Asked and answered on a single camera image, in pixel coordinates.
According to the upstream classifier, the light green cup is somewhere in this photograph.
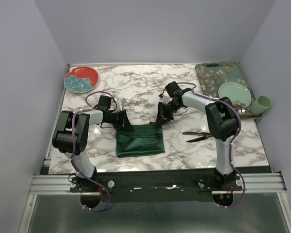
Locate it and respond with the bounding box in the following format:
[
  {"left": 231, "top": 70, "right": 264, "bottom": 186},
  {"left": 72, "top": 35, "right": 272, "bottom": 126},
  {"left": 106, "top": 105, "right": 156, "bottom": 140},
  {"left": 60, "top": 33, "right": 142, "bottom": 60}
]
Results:
[{"left": 250, "top": 96, "right": 272, "bottom": 115}]

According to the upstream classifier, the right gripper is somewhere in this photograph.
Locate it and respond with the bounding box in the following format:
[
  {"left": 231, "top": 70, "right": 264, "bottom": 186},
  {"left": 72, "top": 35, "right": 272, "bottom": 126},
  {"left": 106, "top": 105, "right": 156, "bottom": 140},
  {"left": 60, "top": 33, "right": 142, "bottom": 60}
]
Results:
[{"left": 154, "top": 101, "right": 181, "bottom": 128}]

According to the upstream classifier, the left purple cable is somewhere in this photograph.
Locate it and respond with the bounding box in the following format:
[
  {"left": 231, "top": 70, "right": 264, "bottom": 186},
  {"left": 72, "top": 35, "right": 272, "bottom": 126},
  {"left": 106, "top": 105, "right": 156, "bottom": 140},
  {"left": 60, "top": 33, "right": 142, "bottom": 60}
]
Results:
[{"left": 70, "top": 91, "right": 118, "bottom": 212}]

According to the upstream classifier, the floral teal serving tray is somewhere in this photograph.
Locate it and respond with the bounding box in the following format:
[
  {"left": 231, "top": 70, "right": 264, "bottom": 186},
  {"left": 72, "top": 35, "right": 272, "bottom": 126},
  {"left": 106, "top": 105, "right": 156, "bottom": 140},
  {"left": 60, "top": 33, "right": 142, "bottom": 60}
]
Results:
[{"left": 195, "top": 61, "right": 262, "bottom": 119}]

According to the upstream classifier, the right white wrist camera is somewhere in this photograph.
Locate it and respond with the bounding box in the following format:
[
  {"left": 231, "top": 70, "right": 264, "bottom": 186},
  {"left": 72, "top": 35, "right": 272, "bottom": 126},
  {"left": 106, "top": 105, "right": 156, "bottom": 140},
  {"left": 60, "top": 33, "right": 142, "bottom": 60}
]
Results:
[{"left": 159, "top": 94, "right": 171, "bottom": 104}]

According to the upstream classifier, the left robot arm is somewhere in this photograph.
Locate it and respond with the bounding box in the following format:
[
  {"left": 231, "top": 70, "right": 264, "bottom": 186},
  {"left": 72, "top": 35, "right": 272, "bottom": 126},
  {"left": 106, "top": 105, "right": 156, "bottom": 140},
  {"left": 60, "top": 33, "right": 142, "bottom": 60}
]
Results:
[{"left": 52, "top": 95, "right": 133, "bottom": 192}]

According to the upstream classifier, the dark green cloth napkin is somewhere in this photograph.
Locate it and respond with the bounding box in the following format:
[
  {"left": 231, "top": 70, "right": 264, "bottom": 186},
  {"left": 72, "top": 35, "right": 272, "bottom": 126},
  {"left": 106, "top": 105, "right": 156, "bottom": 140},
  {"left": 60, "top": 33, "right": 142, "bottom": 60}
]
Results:
[{"left": 116, "top": 122, "right": 165, "bottom": 158}]

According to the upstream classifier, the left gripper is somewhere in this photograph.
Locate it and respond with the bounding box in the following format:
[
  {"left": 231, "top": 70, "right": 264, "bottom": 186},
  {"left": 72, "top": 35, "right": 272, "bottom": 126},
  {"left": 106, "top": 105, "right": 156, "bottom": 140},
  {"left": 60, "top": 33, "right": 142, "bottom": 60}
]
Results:
[{"left": 105, "top": 109, "right": 134, "bottom": 131}]

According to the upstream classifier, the red plate with blue flower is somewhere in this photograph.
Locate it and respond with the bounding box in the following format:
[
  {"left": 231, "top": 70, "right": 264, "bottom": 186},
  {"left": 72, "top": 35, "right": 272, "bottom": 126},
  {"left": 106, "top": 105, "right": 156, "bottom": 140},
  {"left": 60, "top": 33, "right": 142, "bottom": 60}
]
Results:
[{"left": 64, "top": 66, "right": 99, "bottom": 94}]

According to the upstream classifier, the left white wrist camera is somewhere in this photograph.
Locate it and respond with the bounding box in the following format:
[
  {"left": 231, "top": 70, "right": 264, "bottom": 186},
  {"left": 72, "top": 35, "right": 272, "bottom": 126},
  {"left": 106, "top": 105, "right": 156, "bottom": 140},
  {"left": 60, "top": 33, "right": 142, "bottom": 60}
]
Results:
[{"left": 115, "top": 98, "right": 127, "bottom": 112}]

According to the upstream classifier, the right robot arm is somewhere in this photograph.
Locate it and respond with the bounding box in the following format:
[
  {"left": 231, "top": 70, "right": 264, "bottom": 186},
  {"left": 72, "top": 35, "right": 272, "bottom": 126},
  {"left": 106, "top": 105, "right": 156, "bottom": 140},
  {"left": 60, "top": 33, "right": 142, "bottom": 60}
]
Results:
[{"left": 155, "top": 82, "right": 241, "bottom": 190}]

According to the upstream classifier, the aluminium frame rail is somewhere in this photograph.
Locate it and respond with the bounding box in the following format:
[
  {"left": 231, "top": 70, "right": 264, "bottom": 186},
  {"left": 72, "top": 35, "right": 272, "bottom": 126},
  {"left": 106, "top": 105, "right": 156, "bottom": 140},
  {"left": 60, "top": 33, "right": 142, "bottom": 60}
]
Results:
[{"left": 29, "top": 173, "right": 287, "bottom": 196}]

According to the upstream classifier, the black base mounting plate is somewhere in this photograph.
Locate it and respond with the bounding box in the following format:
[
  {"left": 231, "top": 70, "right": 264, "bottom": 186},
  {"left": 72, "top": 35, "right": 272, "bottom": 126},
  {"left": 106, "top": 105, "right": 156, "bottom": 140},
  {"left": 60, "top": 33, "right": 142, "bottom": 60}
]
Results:
[{"left": 70, "top": 168, "right": 242, "bottom": 203}]

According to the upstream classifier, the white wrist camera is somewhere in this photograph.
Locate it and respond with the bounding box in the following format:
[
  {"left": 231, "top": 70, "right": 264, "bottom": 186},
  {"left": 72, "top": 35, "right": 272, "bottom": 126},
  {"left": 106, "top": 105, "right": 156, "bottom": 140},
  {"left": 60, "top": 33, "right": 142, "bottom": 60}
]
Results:
[
  {"left": 115, "top": 98, "right": 127, "bottom": 112},
  {"left": 159, "top": 94, "right": 171, "bottom": 104}
]

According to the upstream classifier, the light green plate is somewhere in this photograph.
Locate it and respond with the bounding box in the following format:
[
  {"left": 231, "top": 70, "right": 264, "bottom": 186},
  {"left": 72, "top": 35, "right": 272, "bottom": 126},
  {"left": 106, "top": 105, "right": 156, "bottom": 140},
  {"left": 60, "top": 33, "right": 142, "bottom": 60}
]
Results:
[{"left": 218, "top": 82, "right": 252, "bottom": 110}]

